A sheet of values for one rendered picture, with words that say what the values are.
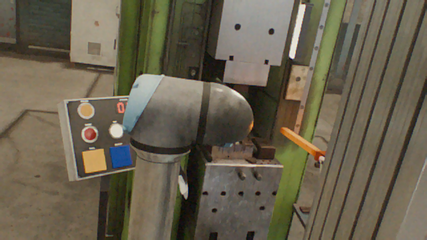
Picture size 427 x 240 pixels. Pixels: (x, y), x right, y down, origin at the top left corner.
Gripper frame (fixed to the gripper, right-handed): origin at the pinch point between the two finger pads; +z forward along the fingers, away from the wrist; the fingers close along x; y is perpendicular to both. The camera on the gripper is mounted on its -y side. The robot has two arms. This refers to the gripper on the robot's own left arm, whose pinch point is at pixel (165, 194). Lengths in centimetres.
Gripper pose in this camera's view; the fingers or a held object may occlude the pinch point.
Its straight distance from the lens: 133.2
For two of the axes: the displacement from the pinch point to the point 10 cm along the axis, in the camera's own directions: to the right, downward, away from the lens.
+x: 9.8, 1.8, -0.6
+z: -1.5, 9.4, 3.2
